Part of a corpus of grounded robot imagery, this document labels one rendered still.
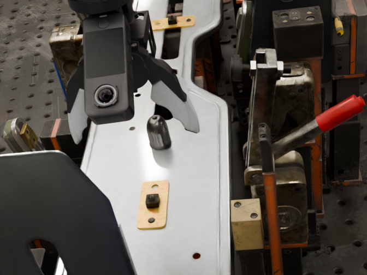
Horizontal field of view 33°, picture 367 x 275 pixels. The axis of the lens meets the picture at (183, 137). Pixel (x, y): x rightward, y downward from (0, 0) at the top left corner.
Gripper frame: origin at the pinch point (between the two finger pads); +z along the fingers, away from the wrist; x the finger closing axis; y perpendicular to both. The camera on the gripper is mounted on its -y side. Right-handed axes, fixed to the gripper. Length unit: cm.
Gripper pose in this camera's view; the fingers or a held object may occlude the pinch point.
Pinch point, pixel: (136, 143)
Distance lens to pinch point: 74.9
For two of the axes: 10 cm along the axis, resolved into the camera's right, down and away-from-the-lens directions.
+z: 1.6, 7.5, 6.5
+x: -9.9, 0.9, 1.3
